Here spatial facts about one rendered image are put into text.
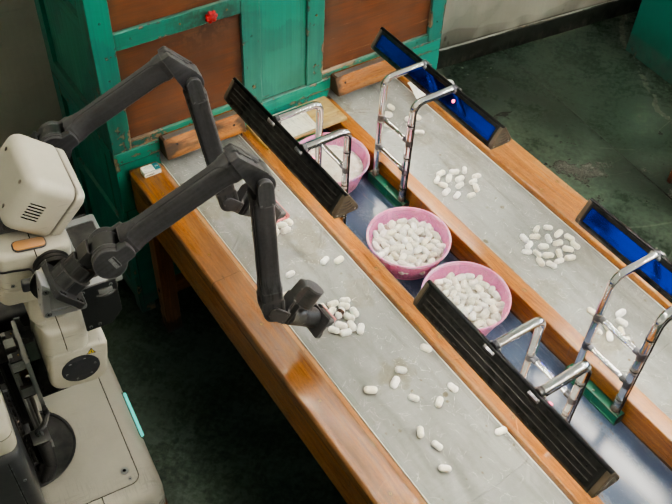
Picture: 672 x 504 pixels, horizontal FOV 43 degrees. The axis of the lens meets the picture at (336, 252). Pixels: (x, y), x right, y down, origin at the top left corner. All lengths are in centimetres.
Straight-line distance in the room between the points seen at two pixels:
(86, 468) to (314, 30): 160
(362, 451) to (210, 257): 79
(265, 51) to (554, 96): 214
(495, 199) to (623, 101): 201
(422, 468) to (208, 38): 147
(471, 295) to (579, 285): 34
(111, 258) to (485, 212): 135
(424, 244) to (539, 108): 202
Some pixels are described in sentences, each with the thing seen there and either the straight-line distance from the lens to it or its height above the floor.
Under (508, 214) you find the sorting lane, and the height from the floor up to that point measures 74.
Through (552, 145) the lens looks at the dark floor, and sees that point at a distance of 438.
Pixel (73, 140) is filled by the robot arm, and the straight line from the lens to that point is 227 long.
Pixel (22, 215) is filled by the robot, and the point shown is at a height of 131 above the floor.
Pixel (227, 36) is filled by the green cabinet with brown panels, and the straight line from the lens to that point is 284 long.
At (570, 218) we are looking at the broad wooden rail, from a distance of 286.
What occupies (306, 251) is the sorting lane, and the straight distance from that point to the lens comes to 265.
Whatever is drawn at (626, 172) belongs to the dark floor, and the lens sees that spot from 434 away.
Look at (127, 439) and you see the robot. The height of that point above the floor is 28.
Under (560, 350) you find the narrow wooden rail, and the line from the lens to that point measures 256.
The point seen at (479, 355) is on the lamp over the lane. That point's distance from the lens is 202.
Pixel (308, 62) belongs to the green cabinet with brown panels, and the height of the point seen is 94.
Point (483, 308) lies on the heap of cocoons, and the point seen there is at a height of 73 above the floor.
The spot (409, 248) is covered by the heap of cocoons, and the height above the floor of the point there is 74.
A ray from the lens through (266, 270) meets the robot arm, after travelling 210.
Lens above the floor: 267
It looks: 47 degrees down
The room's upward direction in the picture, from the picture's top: 3 degrees clockwise
